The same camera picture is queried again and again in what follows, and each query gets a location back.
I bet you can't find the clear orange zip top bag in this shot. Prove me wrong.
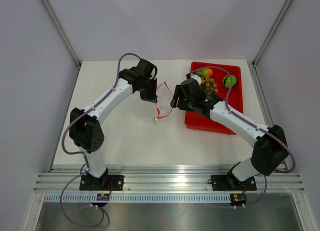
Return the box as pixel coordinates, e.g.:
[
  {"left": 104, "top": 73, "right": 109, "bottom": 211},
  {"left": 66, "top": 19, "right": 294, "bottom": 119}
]
[{"left": 132, "top": 81, "right": 175, "bottom": 122}]

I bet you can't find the brown toy longan bunch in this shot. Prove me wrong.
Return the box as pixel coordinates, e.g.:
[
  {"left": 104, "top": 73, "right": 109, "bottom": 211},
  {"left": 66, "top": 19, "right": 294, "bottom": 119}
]
[{"left": 200, "top": 76, "right": 219, "bottom": 96}]

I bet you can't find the green orange toy mango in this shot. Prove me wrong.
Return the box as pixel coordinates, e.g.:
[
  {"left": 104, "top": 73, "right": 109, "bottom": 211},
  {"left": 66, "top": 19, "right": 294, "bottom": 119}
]
[{"left": 194, "top": 68, "right": 213, "bottom": 78}]

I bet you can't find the green toy watermelon ball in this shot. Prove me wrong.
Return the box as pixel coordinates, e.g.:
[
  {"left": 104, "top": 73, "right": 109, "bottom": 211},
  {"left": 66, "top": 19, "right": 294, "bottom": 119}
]
[{"left": 222, "top": 75, "right": 238, "bottom": 89}]

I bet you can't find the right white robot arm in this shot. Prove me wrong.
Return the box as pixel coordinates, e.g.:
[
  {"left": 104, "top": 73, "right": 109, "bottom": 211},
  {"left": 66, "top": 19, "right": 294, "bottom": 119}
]
[{"left": 170, "top": 77, "right": 290, "bottom": 190}]

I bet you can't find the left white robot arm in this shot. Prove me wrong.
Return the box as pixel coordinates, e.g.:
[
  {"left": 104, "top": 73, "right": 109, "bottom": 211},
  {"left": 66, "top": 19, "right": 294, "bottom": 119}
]
[{"left": 68, "top": 58, "right": 158, "bottom": 191}]

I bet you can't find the red plastic tray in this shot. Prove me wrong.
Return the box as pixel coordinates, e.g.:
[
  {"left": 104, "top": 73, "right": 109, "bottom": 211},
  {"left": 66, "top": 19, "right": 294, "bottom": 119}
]
[{"left": 184, "top": 61, "right": 245, "bottom": 136}]

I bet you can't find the right small circuit board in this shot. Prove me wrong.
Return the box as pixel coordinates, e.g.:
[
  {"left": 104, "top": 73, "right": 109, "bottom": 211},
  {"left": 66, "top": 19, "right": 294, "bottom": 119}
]
[{"left": 230, "top": 193, "right": 247, "bottom": 203}]

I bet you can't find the small circuit board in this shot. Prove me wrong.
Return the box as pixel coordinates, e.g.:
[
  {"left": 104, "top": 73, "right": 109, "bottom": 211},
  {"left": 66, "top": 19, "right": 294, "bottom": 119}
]
[
  {"left": 230, "top": 193, "right": 247, "bottom": 203},
  {"left": 96, "top": 193, "right": 110, "bottom": 201}
]

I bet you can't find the left small circuit board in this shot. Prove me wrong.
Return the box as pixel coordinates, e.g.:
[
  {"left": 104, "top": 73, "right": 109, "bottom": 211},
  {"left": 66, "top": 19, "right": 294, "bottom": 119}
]
[{"left": 96, "top": 193, "right": 110, "bottom": 201}]

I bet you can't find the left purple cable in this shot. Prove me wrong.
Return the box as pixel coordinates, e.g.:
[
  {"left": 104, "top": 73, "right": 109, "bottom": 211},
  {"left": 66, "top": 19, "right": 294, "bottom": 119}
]
[{"left": 59, "top": 52, "right": 143, "bottom": 228}]

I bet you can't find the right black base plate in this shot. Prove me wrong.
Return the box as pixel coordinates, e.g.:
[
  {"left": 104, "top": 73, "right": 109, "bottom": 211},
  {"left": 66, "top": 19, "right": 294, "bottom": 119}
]
[{"left": 208, "top": 174, "right": 257, "bottom": 191}]

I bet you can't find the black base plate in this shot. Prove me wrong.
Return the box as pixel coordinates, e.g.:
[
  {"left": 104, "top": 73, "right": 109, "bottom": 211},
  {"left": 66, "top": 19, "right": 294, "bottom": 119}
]
[
  {"left": 208, "top": 174, "right": 257, "bottom": 191},
  {"left": 79, "top": 174, "right": 124, "bottom": 191}
]

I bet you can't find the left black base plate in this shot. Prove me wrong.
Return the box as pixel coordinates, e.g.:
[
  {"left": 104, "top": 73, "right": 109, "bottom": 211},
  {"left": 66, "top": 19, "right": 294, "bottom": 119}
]
[{"left": 79, "top": 174, "right": 124, "bottom": 191}]

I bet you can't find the left aluminium corner post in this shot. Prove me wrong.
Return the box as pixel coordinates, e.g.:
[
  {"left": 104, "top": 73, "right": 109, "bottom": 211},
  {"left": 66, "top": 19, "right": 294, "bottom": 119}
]
[{"left": 40, "top": 0, "right": 82, "bottom": 71}]

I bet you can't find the aluminium corner post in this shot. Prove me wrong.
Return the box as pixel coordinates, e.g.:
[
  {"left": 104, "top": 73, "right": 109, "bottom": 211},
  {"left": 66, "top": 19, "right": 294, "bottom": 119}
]
[
  {"left": 252, "top": 0, "right": 294, "bottom": 68},
  {"left": 40, "top": 0, "right": 82, "bottom": 71}
]

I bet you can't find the aluminium rail frame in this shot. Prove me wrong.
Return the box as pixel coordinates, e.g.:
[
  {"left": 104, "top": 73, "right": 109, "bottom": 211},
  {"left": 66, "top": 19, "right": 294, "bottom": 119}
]
[{"left": 33, "top": 164, "right": 305, "bottom": 193}]

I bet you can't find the right aluminium corner post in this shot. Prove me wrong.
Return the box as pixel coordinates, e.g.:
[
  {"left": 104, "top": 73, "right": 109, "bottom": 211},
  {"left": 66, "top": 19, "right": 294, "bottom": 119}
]
[{"left": 252, "top": 0, "right": 294, "bottom": 68}]

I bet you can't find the white slotted cable duct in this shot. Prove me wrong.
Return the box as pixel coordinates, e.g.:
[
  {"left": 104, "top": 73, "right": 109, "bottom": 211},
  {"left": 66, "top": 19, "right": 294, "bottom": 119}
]
[{"left": 44, "top": 193, "right": 231, "bottom": 204}]

